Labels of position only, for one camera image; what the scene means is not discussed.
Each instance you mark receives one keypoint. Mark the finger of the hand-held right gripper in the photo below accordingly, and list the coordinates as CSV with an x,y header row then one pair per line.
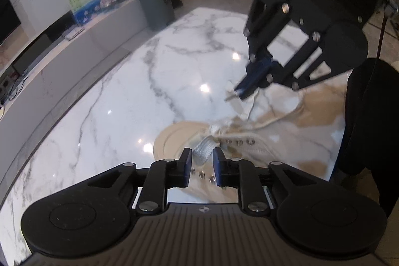
x,y
254,72
261,80

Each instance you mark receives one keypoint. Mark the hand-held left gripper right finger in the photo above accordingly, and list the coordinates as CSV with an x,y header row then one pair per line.
x,y
218,166

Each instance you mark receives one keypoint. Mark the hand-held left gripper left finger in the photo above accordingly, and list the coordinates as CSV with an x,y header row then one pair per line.
x,y
187,166

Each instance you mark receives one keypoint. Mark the white shoelace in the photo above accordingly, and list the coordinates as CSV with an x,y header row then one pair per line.
x,y
202,150

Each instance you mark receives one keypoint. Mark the beige shoe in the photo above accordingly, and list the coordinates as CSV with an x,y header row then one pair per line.
x,y
174,141

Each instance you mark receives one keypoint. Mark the grey trash bin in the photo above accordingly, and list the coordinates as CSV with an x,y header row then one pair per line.
x,y
156,7

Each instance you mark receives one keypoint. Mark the long marble media console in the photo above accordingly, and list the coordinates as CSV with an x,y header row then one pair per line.
x,y
78,66

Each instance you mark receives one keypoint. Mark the grey set-top box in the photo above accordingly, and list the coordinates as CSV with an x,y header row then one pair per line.
x,y
74,33

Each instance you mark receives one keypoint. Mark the lotus pond painting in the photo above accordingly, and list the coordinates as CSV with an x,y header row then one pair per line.
x,y
90,7

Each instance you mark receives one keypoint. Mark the black wall television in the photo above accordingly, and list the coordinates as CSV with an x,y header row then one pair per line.
x,y
7,13

